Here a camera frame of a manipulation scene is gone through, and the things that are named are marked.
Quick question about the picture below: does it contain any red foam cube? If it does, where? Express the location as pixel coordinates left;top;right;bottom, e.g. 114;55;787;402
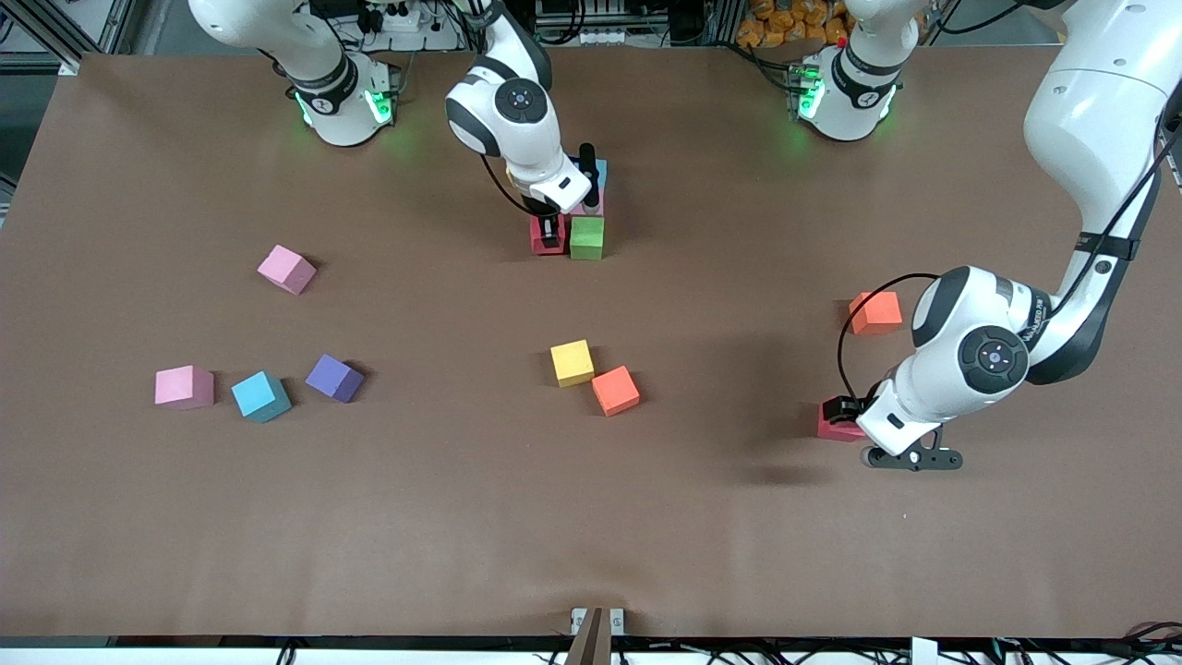
817;399;867;443
530;214;571;257

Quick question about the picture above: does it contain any green foam cube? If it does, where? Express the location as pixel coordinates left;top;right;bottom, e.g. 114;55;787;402
569;216;606;261

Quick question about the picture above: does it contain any orange foam cube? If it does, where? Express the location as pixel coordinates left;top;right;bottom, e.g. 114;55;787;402
849;291;904;335
591;365;642;417

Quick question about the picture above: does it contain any purple foam cube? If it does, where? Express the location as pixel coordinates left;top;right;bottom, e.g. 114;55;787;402
305;354;366;405

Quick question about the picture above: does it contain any yellow foam cube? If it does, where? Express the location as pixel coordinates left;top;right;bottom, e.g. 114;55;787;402
550;339;597;388

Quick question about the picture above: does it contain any grey electronics box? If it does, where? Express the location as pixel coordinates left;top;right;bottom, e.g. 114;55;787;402
545;0;640;47

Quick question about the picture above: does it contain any white power strip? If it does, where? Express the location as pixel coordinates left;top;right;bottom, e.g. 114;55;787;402
365;5;463;53

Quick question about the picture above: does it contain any brown paper table cover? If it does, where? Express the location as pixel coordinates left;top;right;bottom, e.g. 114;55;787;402
0;46;1182;643

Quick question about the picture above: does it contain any pile of orange packets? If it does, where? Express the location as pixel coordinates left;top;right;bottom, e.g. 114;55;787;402
734;0;855;49

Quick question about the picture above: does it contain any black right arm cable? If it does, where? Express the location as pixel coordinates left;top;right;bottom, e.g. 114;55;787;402
478;152;537;220

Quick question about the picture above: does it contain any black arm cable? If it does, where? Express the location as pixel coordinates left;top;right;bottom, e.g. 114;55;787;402
837;120;1182;400
478;152;537;220

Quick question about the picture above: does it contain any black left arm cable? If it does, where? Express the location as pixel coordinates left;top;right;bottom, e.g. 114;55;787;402
837;120;1182;400

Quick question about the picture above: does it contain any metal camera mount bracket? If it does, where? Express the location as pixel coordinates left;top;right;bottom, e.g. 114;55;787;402
565;607;625;665

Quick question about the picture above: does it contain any aluminium frame rail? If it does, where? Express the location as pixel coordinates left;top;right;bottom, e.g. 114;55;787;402
0;0;135;77

